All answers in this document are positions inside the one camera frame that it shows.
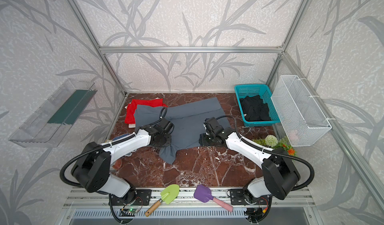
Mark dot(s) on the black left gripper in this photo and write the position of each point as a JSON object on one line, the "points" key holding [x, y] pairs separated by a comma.
{"points": [[163, 140]]}

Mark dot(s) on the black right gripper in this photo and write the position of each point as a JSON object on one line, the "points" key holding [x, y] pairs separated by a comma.
{"points": [[207, 139]]}

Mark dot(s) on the grey t-shirt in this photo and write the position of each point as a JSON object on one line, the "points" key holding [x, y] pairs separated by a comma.
{"points": [[188, 120]]}

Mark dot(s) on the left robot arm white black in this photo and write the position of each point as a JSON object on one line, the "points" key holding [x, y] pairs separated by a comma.
{"points": [[92, 168]]}

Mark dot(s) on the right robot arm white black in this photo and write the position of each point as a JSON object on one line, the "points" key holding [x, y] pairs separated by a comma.
{"points": [[280, 175]]}

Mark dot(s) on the red folded t-shirt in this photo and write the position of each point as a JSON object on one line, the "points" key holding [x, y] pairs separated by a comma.
{"points": [[131, 108]]}

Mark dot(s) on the blue dotted work glove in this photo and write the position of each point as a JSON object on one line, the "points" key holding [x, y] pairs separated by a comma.
{"points": [[123, 136]]}

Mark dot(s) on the round tape roll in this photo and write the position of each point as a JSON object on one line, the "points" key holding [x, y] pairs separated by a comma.
{"points": [[117, 164]]}

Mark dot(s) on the black t-shirt in basket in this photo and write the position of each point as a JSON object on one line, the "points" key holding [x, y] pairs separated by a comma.
{"points": [[254, 109]]}

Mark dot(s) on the potted artificial flower plant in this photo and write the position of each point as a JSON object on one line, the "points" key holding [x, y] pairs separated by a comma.
{"points": [[273, 142]]}

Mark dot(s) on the teal plastic basket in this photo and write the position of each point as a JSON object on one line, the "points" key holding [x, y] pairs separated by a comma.
{"points": [[264, 92]]}

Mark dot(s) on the small green circuit board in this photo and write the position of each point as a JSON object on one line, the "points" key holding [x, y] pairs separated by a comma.
{"points": [[129, 212]]}

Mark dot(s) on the purple scoop pink handle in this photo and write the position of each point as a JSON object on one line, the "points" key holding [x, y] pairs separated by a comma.
{"points": [[204, 194]]}

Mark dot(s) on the green garden trowel wooden handle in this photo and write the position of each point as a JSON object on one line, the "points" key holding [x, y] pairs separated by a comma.
{"points": [[167, 196]]}

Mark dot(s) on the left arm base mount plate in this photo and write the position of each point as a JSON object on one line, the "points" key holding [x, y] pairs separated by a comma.
{"points": [[139, 197]]}

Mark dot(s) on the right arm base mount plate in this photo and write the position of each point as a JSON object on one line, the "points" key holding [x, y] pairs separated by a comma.
{"points": [[239, 197]]}

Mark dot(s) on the white wire mesh basket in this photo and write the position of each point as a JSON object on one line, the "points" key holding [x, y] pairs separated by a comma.
{"points": [[302, 119]]}

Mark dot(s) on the clear plastic wall shelf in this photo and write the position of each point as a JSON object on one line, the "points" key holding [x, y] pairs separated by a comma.
{"points": [[51, 122]]}

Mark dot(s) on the aluminium frame enclosure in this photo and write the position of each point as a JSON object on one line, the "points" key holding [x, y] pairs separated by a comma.
{"points": [[360, 165]]}

